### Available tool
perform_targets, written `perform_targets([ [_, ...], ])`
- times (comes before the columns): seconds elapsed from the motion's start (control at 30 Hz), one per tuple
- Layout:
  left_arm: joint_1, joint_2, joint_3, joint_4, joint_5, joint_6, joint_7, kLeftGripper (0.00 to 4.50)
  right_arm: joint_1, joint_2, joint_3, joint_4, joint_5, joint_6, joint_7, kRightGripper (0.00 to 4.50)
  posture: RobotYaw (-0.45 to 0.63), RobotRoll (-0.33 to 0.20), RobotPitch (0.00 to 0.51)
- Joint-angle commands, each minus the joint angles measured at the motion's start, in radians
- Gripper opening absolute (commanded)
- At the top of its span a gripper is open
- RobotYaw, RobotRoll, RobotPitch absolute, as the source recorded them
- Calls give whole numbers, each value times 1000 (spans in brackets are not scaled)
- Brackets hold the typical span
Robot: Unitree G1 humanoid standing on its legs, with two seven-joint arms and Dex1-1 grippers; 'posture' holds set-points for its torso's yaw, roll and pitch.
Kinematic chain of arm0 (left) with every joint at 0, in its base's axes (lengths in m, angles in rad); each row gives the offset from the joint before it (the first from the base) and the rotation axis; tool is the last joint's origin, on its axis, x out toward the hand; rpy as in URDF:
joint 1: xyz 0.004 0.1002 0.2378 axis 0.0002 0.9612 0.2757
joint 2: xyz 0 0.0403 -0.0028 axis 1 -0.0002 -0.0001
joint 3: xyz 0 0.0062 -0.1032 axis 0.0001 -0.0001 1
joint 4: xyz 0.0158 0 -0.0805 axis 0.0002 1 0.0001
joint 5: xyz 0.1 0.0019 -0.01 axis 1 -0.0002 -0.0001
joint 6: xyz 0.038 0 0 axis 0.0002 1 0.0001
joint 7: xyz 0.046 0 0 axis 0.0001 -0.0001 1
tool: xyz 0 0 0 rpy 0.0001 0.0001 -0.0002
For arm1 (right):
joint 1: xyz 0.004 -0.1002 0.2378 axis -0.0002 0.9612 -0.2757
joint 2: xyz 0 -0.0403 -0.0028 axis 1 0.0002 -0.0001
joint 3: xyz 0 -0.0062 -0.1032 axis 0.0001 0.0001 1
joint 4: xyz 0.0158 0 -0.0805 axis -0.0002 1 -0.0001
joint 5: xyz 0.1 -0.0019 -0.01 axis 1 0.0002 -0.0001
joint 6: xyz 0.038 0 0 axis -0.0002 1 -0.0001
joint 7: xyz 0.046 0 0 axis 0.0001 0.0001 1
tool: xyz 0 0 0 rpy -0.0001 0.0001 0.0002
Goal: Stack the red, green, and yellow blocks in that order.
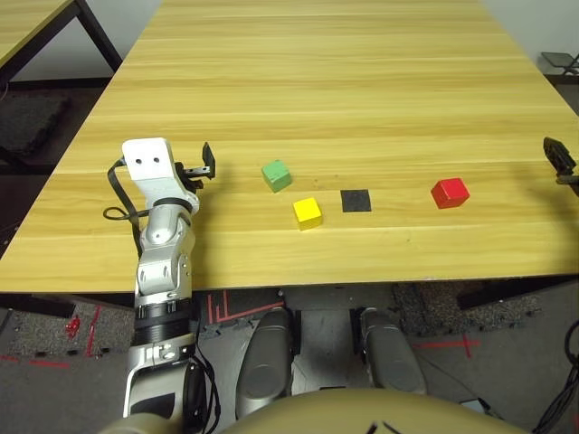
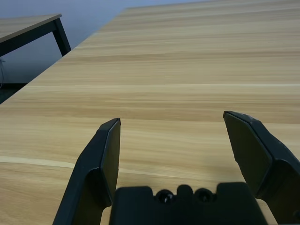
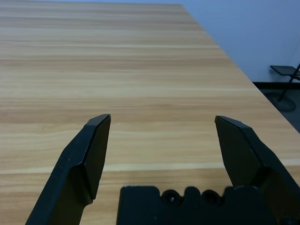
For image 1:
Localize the black square marker pad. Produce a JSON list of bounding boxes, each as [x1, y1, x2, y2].
[[339, 189, 373, 213]]

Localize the grey left robot leg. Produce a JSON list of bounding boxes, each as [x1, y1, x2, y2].
[[234, 307, 296, 420]]

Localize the green wooden block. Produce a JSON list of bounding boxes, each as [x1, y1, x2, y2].
[[261, 159, 293, 194]]

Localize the red wooden block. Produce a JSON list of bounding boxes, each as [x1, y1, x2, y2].
[[430, 177, 471, 210]]

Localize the yellow wooden block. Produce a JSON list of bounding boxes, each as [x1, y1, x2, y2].
[[292, 196, 324, 231]]

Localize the black foam floor mat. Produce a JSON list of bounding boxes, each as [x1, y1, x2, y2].
[[0, 92, 73, 157]]

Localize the speckled dark floor mat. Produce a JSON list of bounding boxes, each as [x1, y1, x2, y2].
[[392, 279, 542, 338], [0, 301, 137, 359]]

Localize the tan robot torso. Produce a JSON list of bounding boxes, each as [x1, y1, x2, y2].
[[97, 387, 530, 434]]

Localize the grey robot leg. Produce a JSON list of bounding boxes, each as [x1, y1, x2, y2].
[[234, 307, 296, 420], [360, 307, 429, 397]]

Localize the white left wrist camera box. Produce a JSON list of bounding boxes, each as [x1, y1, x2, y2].
[[120, 137, 201, 213]]

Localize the black right arm hanging cables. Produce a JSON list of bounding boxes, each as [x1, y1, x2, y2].
[[531, 316, 579, 434]]

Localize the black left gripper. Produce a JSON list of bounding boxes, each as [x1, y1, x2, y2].
[[174, 141, 217, 193]]

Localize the wooden side table black legs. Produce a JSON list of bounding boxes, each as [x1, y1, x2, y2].
[[0, 0, 124, 91]]

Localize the black left wrist camera cable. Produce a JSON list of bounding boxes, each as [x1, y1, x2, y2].
[[102, 156, 147, 254]]

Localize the black tripod stand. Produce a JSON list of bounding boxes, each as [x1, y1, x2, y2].
[[540, 51, 579, 77]]

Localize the black left arm hanging cable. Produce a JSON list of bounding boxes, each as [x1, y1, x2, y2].
[[192, 343, 223, 434]]

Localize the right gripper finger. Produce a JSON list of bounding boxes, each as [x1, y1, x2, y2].
[[543, 137, 579, 196]]

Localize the grey right robot leg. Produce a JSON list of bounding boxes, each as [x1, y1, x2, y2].
[[360, 307, 429, 397]]

